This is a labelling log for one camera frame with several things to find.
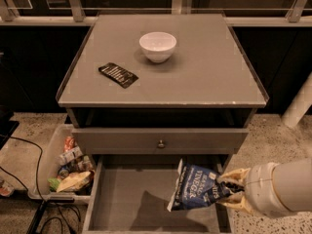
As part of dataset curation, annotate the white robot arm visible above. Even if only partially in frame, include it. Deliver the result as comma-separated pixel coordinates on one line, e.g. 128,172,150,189
217,158,312,218

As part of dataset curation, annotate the dark furniture at left edge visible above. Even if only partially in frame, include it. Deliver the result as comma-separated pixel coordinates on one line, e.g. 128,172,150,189
0,50,19,149

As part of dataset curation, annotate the metal window railing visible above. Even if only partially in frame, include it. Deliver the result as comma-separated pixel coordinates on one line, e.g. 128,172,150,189
0,0,312,25

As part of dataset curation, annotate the red can in bin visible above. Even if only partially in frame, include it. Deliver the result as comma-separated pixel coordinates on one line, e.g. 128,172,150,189
63,136,75,152

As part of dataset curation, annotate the white ceramic bowl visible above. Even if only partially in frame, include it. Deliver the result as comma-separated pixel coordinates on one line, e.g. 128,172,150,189
138,32,177,63

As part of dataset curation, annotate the yellow snack bag in bin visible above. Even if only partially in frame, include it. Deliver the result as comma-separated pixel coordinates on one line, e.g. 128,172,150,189
57,171,92,192

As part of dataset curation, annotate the round metal drawer knob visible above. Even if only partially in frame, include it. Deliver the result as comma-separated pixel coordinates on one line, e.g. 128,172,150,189
157,139,166,148

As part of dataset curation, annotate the black cable on floor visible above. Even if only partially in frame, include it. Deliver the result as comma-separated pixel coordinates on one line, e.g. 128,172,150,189
0,135,82,234

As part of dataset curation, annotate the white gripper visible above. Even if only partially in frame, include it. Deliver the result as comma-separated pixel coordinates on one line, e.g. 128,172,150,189
216,163,293,218

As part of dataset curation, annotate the clear plastic storage bin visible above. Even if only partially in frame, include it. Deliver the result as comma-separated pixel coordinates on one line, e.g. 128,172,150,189
28,124,91,204

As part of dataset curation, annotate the black snack packet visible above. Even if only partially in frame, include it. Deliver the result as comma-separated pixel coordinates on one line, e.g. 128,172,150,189
97,62,138,89

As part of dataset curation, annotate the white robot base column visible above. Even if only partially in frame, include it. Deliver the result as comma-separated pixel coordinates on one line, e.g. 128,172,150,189
282,72,312,128

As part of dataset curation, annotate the white carton in bin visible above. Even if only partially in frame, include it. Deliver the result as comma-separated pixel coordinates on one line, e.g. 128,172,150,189
58,146,83,166

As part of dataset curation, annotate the grey drawer cabinet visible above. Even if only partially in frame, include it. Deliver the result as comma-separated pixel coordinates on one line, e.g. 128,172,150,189
55,11,270,234

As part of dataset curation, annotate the red white object on floor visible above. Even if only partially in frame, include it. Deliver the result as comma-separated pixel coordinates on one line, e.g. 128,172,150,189
0,179,15,197

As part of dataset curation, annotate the blue chip bag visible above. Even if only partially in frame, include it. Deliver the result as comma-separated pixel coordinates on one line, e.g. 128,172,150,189
167,160,244,212

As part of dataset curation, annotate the open grey middle drawer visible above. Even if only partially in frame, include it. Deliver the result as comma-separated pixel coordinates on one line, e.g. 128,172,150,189
82,155,234,234

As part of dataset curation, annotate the closed grey top drawer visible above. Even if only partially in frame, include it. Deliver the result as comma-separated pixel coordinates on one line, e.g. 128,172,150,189
72,128,248,155

